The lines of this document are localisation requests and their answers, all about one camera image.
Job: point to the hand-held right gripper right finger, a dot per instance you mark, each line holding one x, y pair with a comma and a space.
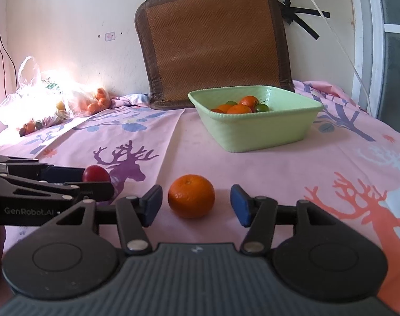
240, 204

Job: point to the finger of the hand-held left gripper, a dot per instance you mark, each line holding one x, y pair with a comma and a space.
61, 173
94, 191

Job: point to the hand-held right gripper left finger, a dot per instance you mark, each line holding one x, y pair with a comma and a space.
151, 205

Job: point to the red tomato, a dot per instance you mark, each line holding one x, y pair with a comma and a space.
95, 173

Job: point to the light green plastic basin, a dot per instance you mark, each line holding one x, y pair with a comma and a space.
259, 131

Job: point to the large orange mandarin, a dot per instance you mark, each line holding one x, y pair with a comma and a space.
239, 109

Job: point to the small orange tomato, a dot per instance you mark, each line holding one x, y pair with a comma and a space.
216, 110

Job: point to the pink deer print bedsheet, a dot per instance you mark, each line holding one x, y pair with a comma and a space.
285, 171

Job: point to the clear plastic bag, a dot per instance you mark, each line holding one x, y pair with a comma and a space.
78, 102

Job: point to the white plastic bag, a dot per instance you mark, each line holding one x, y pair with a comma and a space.
32, 102

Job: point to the heap of small mandarins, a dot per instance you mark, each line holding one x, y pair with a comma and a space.
98, 103

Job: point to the brown woven seat cushion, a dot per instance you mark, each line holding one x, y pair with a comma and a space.
216, 46

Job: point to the black tape strips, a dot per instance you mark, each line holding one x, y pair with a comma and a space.
305, 23

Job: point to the wall socket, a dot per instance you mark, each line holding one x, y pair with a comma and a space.
110, 36

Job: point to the white window frame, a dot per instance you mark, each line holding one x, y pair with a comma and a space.
368, 39

